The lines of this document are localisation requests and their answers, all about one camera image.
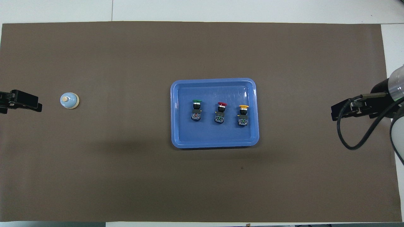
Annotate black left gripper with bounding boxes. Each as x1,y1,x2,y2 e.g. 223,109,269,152
0,90,43,114

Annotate light blue call bell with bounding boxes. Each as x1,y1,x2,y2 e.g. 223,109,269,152
60,93,80,110

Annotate brown table mat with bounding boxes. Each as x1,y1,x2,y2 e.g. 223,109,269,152
0,21,402,223

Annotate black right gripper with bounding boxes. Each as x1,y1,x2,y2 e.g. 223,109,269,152
331,79,394,121

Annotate green push button switch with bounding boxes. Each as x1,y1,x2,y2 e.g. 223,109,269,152
191,100,203,122

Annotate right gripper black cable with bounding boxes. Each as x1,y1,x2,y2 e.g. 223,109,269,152
336,93,404,151

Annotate yellow push button switch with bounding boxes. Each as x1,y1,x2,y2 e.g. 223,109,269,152
237,105,250,127

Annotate red push button switch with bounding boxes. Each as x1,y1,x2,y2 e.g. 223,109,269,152
214,102,228,124

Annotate blue plastic tray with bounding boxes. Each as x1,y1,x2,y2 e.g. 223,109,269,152
170,78,260,149

